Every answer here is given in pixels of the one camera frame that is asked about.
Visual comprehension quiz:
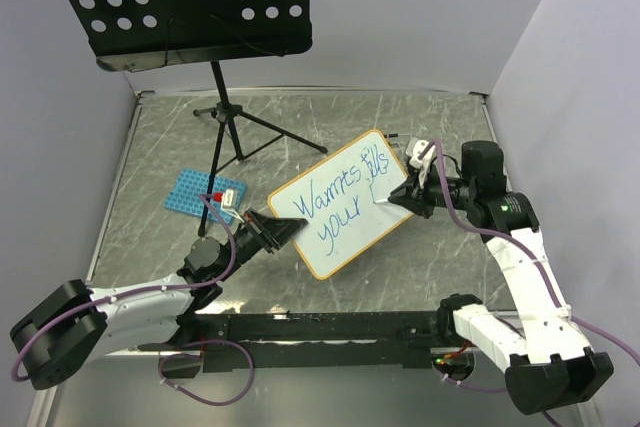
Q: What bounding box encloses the yellow framed whiteboard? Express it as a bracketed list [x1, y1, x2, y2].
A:
[267, 129, 411, 280]

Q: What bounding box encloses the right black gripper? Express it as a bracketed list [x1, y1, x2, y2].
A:
[388, 161, 475, 219]

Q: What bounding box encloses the wire whiteboard easel stand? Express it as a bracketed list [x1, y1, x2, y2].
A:
[384, 133, 407, 148]

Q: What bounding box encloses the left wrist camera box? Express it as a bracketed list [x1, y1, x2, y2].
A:
[213, 188, 237, 212]

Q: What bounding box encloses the black perforated music stand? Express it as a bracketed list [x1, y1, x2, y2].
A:
[41, 0, 329, 238]

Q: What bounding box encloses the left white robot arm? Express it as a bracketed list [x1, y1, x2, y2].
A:
[10, 209, 308, 390]

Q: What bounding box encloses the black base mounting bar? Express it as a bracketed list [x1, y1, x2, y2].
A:
[139, 294, 482, 369]

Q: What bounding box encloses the blue studded building plate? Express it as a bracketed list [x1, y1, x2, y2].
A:
[164, 169, 247, 218]

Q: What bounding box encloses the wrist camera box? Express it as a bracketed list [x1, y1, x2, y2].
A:
[213, 188, 237, 212]
[405, 137, 436, 173]

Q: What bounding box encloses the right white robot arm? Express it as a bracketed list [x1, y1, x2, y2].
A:
[387, 138, 614, 415]

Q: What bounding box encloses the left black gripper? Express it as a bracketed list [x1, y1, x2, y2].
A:
[215, 207, 307, 281]

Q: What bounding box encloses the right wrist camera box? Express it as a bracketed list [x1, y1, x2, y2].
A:
[405, 137, 436, 173]

